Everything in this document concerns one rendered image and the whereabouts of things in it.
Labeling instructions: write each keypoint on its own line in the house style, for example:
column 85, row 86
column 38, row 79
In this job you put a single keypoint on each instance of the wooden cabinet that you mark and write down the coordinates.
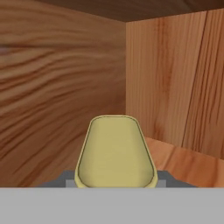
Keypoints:
column 58, row 87

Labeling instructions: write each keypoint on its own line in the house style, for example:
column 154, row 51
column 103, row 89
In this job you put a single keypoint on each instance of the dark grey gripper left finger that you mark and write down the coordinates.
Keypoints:
column 65, row 180

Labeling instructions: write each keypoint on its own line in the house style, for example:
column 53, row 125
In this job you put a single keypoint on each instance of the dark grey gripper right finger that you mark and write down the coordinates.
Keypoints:
column 164, row 180

